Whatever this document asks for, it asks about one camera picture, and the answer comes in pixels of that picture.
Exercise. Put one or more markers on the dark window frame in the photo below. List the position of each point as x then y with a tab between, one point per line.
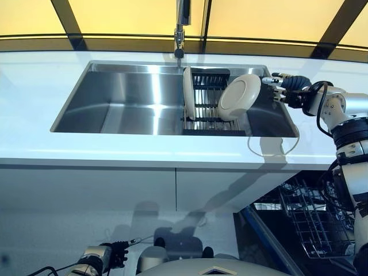
72	28

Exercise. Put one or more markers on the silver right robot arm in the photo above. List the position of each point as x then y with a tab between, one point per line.
336	103

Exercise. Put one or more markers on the dark right robot foot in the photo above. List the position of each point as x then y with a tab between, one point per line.
207	252

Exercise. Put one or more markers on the dark left robot foot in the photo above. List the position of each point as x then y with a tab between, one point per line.
160	243

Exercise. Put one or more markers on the stainless steel sink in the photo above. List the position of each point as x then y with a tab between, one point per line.
129	100

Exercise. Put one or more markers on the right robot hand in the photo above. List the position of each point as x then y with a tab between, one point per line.
296	83

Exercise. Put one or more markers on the cream round plate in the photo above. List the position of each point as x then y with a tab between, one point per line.
189	92
238	95

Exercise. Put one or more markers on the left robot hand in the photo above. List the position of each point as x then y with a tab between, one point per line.
118	253

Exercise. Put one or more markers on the white robot body base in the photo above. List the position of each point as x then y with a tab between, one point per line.
152	258

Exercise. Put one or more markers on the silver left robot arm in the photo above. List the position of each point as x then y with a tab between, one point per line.
92	256

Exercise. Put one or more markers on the chrome kitchen faucet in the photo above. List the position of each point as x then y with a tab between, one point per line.
182	17

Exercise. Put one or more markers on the white glossy cabinet door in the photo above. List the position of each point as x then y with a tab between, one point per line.
86	189
218	189

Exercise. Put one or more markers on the dark robot foot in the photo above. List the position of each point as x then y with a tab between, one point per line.
207	252
160	243

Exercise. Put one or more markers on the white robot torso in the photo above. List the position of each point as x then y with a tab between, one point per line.
201	270

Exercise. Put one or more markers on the white right robot leg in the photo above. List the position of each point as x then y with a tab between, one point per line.
227	257

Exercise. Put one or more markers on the black sink dish rack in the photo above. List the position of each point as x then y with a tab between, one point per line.
212	131

